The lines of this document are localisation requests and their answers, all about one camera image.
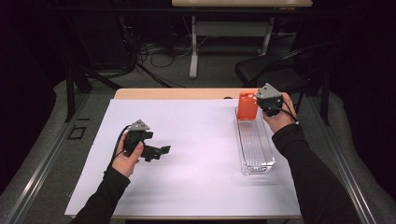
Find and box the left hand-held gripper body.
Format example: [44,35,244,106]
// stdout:
[122,119,162,157]

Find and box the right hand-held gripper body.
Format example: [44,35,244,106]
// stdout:
[254,82,285,119]

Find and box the orange phone case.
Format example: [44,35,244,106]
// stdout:
[236,90,260,121]

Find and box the clear plastic packaging box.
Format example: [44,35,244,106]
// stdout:
[233,105,276,175]

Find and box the person's right hand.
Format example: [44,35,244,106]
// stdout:
[261,91,299,134]

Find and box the person's left hand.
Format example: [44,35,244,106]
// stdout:
[111,133,145,179]

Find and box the black folding chair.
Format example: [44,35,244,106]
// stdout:
[234,41,332,126]

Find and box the white table mat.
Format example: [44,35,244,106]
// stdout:
[64,98,303,218]

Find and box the black metal stand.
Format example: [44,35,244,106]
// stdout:
[64,66,123,123]

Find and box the desk with white legs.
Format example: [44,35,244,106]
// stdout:
[171,0,314,79]

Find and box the dark equipment cabinet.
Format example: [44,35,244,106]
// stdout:
[69,13,134,73]

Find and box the black horizontal bar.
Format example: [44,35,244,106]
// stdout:
[46,7,344,17]

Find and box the left hand-held gripper cable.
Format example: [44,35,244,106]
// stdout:
[108,124,132,167]

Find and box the hand-held gripper cable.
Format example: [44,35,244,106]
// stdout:
[273,98,301,125]
[108,124,132,167]

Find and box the right hand-held gripper cable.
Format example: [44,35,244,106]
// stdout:
[273,98,301,125]

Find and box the tangle of floor cables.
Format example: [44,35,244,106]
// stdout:
[122,15,209,89]

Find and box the metal floor rail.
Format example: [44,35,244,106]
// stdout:
[306,92,379,224]
[1,92,92,224]

